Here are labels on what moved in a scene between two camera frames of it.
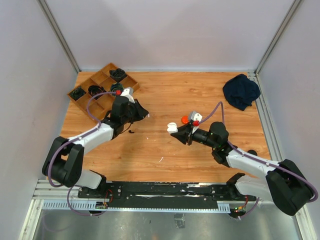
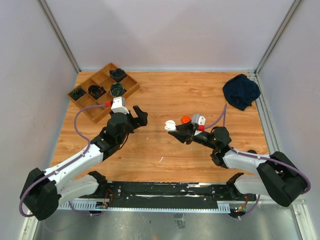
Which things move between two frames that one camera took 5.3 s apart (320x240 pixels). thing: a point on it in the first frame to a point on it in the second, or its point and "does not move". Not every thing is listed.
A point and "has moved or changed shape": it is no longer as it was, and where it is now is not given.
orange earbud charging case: [185, 119] does not move
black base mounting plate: [161, 194] does not move
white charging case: [172, 127] has moved or changed shape
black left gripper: [141, 112] to [140, 120]
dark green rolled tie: [77, 93] does not move
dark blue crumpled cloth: [240, 91] does not move
